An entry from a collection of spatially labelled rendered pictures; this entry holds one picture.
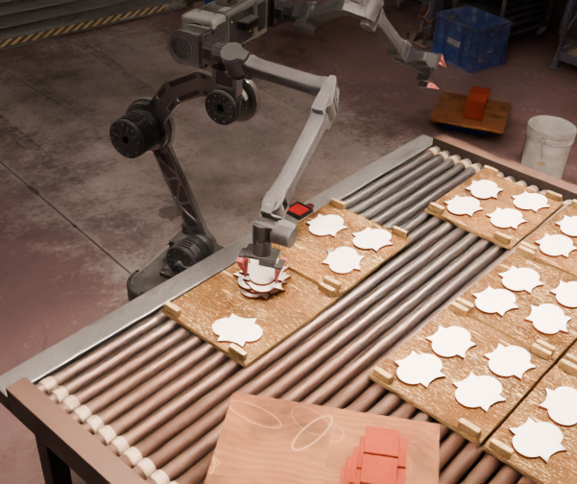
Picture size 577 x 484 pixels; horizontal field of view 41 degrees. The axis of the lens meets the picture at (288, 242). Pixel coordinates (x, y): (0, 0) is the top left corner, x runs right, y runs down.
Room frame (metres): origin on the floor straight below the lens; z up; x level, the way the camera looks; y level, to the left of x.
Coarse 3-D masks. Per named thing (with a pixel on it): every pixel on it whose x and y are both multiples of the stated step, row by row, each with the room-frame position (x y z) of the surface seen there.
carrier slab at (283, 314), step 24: (216, 288) 1.89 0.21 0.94; (240, 288) 1.89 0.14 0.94; (288, 288) 1.90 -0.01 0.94; (312, 288) 1.91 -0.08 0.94; (168, 312) 1.76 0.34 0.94; (192, 312) 1.77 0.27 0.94; (216, 312) 1.77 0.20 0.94; (240, 312) 1.78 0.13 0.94; (264, 312) 1.78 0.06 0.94; (288, 312) 1.79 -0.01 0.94; (312, 312) 1.79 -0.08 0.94; (216, 336) 1.67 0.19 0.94; (264, 336) 1.68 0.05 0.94; (288, 336) 1.69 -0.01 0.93; (240, 360) 1.57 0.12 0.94
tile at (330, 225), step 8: (320, 216) 2.31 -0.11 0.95; (328, 216) 2.31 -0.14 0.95; (336, 216) 2.32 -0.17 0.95; (312, 224) 2.26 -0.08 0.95; (320, 224) 2.26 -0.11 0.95; (328, 224) 2.26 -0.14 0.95; (336, 224) 2.27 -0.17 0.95; (312, 232) 2.21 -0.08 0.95; (320, 232) 2.21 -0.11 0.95; (328, 232) 2.21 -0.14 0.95; (336, 232) 2.22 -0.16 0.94
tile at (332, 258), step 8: (344, 248) 2.12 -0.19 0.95; (328, 256) 2.07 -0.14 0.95; (336, 256) 2.07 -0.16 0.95; (344, 256) 2.07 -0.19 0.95; (352, 256) 2.08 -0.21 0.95; (360, 256) 2.08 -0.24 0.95; (328, 264) 2.03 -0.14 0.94; (336, 264) 2.03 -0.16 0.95; (344, 264) 2.03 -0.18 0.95; (352, 264) 2.03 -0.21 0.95; (336, 272) 1.99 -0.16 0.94; (344, 272) 1.99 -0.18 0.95
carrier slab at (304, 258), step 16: (320, 208) 2.38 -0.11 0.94; (336, 208) 2.38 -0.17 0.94; (304, 224) 2.27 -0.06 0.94; (352, 224) 2.29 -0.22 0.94; (368, 224) 2.29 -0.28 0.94; (304, 240) 2.17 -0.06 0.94; (320, 240) 2.17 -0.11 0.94; (336, 240) 2.18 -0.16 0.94; (352, 240) 2.18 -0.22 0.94; (400, 240) 2.20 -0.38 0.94; (288, 256) 2.07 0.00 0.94; (304, 256) 2.08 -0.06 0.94; (320, 256) 2.08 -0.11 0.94; (368, 256) 2.09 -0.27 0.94; (384, 256) 2.10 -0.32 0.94; (304, 272) 1.99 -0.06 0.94; (320, 272) 2.00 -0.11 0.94; (352, 272) 2.00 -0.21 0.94; (368, 272) 2.01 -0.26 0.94
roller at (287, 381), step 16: (464, 240) 2.24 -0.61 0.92; (448, 256) 2.14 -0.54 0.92; (432, 272) 2.06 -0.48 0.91; (400, 288) 1.95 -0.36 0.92; (416, 288) 1.98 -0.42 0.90; (384, 304) 1.87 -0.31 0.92; (368, 320) 1.80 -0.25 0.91; (336, 336) 1.71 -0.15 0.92; (352, 336) 1.73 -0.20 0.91; (320, 352) 1.64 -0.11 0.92; (304, 368) 1.58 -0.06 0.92; (272, 384) 1.51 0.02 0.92; (288, 384) 1.51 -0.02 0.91; (208, 432) 1.33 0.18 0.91; (192, 448) 1.27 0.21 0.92; (208, 448) 1.29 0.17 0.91; (176, 464) 1.22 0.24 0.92; (192, 464) 1.24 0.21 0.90; (160, 480) 1.17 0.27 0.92
